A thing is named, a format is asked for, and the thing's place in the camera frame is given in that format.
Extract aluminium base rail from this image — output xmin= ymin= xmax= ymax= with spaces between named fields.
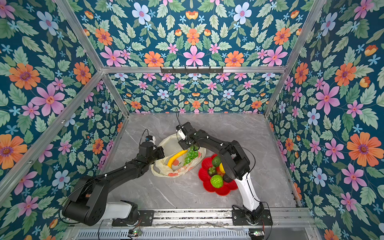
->
xmin=94 ymin=208 xmax=316 ymax=230

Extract cream plastic fruit-print bag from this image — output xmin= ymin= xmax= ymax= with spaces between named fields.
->
xmin=151 ymin=134 xmax=207 ymax=178

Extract black hook rail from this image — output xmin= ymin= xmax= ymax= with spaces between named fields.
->
xmin=160 ymin=67 xmax=224 ymax=75

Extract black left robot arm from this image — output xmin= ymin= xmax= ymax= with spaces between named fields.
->
xmin=62 ymin=135 xmax=165 ymax=226

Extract yellow fake banana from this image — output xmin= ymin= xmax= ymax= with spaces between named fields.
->
xmin=167 ymin=150 xmax=188 ymax=168

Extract red flower-shaped plastic bowl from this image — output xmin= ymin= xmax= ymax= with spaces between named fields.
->
xmin=198 ymin=154 xmax=238 ymax=196

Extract yellow fake lemon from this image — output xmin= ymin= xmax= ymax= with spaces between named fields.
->
xmin=219 ymin=163 xmax=226 ymax=174

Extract green fake grapes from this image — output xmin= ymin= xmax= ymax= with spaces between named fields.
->
xmin=184 ymin=146 xmax=199 ymax=166

